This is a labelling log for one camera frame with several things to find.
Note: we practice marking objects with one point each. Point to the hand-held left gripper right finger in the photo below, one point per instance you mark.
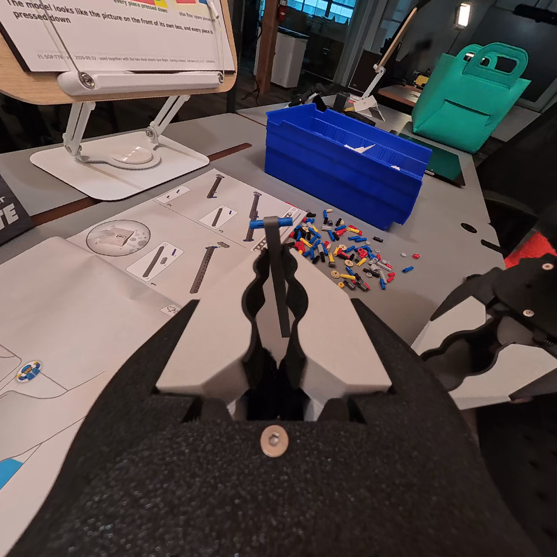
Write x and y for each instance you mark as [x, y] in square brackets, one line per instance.
[343, 343]

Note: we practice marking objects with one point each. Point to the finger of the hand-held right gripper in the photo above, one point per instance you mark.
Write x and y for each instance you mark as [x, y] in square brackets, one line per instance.
[513, 374]
[457, 324]

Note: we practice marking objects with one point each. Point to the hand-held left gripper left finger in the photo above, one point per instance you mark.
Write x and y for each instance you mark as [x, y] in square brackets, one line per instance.
[204, 343]

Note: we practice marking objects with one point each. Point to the pile of small lego pieces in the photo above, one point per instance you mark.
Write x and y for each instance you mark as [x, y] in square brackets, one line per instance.
[348, 256]

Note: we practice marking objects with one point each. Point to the long grey lego beam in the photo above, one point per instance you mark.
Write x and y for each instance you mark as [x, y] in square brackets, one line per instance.
[278, 278]

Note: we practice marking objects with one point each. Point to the blue lego pin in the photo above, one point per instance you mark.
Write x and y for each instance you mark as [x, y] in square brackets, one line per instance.
[255, 225]

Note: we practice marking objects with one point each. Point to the lego instruction booklet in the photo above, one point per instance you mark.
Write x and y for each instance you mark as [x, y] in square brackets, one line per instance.
[65, 283]

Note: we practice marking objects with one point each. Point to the lego set box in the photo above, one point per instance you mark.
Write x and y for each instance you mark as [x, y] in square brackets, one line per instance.
[13, 213]

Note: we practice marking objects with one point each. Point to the red textured pad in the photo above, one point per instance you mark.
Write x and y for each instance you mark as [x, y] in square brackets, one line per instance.
[531, 248]

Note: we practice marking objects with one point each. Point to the blue plastic bin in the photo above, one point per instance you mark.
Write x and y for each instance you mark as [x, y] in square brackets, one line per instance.
[339, 182]

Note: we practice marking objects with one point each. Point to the black tablet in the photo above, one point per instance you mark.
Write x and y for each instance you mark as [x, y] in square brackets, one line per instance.
[435, 161]

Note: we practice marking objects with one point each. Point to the teal felt bag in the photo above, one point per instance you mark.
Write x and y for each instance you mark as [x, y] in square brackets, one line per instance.
[457, 117]

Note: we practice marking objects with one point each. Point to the large white paper scrap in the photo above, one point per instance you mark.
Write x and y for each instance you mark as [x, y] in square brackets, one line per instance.
[359, 148]

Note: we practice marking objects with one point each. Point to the white cabinet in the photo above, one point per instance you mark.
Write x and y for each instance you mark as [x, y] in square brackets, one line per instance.
[289, 58]

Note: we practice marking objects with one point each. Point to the black metal pole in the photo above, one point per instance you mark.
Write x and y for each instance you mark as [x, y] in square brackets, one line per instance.
[237, 52]

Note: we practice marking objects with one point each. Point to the printed instruction sheet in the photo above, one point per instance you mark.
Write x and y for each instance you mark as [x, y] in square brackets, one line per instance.
[108, 39]

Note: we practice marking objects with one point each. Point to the wall light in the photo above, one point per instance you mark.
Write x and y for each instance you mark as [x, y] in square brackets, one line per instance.
[464, 15]

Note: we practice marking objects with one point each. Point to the wooden post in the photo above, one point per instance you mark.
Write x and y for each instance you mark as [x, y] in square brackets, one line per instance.
[266, 43]

